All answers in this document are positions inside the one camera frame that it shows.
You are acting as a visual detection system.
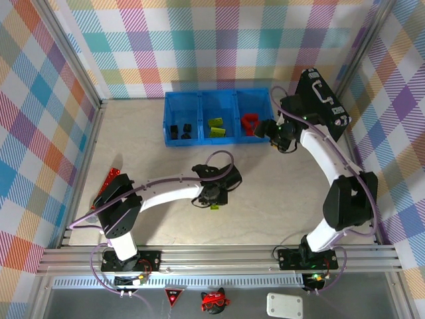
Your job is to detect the aluminium frame post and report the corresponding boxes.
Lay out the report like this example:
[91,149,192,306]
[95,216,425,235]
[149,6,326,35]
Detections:
[333,0,399,100]
[33,0,104,107]

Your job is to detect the perforated grey cable duct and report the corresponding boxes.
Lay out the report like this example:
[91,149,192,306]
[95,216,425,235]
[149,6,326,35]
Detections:
[52,277,308,289]

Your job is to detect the red glittery flat piece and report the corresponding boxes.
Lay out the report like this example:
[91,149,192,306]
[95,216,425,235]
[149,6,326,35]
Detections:
[90,167,123,212]

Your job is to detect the red triangle stop sign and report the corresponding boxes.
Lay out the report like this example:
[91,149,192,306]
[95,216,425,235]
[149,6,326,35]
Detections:
[164,288,184,308]

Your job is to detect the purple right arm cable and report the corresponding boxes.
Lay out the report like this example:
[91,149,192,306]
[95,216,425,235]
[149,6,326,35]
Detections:
[270,85,381,296]

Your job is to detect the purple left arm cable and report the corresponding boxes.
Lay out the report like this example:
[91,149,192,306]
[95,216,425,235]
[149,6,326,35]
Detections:
[71,150,237,296]

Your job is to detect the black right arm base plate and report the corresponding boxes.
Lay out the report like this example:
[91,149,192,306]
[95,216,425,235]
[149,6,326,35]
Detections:
[277,248,339,270]

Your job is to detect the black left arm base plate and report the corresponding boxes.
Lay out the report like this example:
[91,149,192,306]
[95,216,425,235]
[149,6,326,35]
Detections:
[100,249,163,272]

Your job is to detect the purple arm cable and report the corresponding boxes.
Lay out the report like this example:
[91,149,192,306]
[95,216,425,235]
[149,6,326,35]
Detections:
[270,85,381,296]
[71,150,237,296]

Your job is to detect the black cat figurine red glasses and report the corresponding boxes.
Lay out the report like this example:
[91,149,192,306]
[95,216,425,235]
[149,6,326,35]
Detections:
[200,287,232,314]

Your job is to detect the blue plastic bin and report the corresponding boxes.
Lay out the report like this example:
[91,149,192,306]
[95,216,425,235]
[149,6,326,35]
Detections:
[163,92,204,147]
[199,90,240,146]
[235,88,276,145]

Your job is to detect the aluminium frame rail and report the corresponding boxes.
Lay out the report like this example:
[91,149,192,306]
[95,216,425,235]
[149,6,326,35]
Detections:
[36,245,403,276]

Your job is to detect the black case with silver handle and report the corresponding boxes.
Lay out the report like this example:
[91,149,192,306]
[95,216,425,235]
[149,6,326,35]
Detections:
[294,68,352,142]

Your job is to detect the small circuit board green light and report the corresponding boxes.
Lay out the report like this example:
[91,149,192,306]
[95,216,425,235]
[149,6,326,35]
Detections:
[303,272,328,290]

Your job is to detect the small circuit board white connector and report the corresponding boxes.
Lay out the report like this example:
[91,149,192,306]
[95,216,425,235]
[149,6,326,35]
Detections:
[114,274,149,287]

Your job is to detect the white rectangular box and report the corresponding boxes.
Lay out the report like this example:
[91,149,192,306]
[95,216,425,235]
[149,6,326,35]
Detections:
[266,292,304,319]

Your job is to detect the aluminium side rail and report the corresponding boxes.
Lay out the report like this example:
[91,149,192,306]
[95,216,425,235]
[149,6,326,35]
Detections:
[54,99,109,250]
[341,92,386,247]

